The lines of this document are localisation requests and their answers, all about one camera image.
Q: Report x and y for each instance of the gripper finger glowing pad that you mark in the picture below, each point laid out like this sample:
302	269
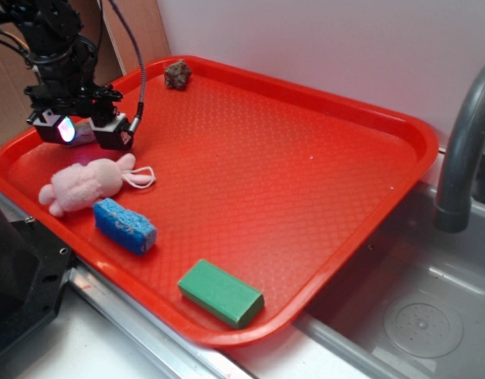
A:
51	127
114	135

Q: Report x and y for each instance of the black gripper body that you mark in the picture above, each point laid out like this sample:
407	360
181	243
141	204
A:
93	101

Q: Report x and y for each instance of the brown wood chip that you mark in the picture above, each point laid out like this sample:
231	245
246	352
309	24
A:
83	134

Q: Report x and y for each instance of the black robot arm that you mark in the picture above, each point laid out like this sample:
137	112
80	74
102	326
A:
47	35

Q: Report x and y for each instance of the pink plush bunny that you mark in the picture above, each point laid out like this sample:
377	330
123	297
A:
81	186

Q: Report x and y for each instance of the brown rock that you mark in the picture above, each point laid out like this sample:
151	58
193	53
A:
177	75

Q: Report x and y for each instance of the blue sponge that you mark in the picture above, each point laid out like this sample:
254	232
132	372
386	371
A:
129	229

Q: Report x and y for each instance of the red plastic tray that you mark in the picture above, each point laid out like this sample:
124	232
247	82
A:
275	183

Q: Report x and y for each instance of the green rectangular block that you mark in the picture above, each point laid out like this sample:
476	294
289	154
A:
227	298

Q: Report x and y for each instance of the grey sink basin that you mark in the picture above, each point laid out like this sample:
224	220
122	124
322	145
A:
410	302

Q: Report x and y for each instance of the grey sink faucet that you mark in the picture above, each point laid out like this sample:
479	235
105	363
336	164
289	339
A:
462	177

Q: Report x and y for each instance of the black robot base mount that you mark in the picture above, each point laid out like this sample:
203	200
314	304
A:
34	264

